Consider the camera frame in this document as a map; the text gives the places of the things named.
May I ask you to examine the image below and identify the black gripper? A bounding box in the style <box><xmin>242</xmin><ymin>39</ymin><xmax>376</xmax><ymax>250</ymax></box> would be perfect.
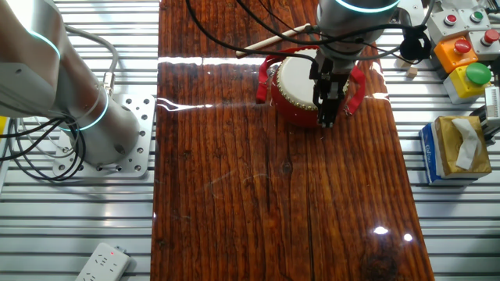
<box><xmin>309</xmin><ymin>50</ymin><xmax>351</xmax><ymax>129</ymax></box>

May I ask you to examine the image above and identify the pale wooden drumstick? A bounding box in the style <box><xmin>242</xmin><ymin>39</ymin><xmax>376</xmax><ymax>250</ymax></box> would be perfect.
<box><xmin>235</xmin><ymin>23</ymin><xmax>314</xmax><ymax>60</ymax></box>

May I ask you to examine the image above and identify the red drum with white skin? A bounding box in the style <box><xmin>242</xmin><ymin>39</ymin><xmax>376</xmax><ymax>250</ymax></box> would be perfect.
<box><xmin>270</xmin><ymin>47</ymin><xmax>352</xmax><ymax>129</ymax></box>

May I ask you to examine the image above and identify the blue and white tissue pack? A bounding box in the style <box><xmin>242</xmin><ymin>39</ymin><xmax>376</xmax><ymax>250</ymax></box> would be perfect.
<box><xmin>419</xmin><ymin>123</ymin><xmax>480</xmax><ymax>186</ymax></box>

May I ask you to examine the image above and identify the glossy wood grain board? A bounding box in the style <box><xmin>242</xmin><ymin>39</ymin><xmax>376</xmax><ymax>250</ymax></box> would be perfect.
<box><xmin>150</xmin><ymin>0</ymin><xmax>436</xmax><ymax>281</ymax></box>

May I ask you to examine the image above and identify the gold tissue box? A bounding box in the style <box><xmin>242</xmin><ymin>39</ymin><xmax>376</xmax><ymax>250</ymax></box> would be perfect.
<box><xmin>434</xmin><ymin>116</ymin><xmax>493</xmax><ymax>176</ymax></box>

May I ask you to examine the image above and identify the orange box red button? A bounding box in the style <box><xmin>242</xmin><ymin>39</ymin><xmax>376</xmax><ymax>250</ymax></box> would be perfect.
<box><xmin>433</xmin><ymin>35</ymin><xmax>480</xmax><ymax>75</ymax></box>

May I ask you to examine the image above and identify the yellow box green button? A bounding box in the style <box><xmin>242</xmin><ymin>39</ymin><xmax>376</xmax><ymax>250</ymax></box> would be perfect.
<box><xmin>442</xmin><ymin>62</ymin><xmax>494</xmax><ymax>105</ymax></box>

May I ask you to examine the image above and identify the grey box small red button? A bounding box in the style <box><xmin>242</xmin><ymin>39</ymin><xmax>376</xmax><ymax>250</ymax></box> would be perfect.
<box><xmin>427</xmin><ymin>9</ymin><xmax>466</xmax><ymax>44</ymax></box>

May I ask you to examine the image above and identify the white tissue sheet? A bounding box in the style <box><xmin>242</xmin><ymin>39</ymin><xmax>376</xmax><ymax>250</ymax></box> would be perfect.
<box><xmin>451</xmin><ymin>118</ymin><xmax>483</xmax><ymax>171</ymax></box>

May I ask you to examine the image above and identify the grey box green button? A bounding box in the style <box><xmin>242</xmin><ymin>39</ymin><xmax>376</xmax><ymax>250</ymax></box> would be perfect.
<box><xmin>458</xmin><ymin>7</ymin><xmax>491</xmax><ymax>33</ymax></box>

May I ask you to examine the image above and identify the grey box large red button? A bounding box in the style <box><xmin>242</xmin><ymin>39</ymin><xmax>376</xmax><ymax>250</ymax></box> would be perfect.
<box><xmin>467</xmin><ymin>28</ymin><xmax>500</xmax><ymax>62</ymax></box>

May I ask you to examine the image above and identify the white power strip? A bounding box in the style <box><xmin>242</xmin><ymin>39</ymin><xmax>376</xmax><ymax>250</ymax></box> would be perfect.
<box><xmin>73</xmin><ymin>242</ymin><xmax>133</xmax><ymax>281</ymax></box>

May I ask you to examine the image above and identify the red drum strap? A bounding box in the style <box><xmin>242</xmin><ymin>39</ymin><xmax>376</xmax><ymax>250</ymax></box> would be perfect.
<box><xmin>255</xmin><ymin>45</ymin><xmax>367</xmax><ymax>116</ymax></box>

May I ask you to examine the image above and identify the wrist camera with grey bracket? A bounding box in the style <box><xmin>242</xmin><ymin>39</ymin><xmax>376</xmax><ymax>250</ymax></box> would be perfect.
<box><xmin>394</xmin><ymin>7</ymin><xmax>433</xmax><ymax>62</ymax></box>

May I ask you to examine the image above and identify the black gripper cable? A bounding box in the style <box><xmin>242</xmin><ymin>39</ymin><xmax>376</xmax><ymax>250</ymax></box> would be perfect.
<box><xmin>184</xmin><ymin>0</ymin><xmax>433</xmax><ymax>79</ymax></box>

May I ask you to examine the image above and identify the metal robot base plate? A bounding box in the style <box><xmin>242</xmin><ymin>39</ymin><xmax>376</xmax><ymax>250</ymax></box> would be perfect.
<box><xmin>52</xmin><ymin>93</ymin><xmax>157</xmax><ymax>180</ymax></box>

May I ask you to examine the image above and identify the grey cable with metal plug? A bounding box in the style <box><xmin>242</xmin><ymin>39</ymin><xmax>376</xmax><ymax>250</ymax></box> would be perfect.
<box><xmin>63</xmin><ymin>24</ymin><xmax>120</xmax><ymax>98</ymax></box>

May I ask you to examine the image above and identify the black base cable bundle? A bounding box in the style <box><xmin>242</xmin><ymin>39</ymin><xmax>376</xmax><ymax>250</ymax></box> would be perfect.
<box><xmin>0</xmin><ymin>115</ymin><xmax>88</xmax><ymax>183</ymax></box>

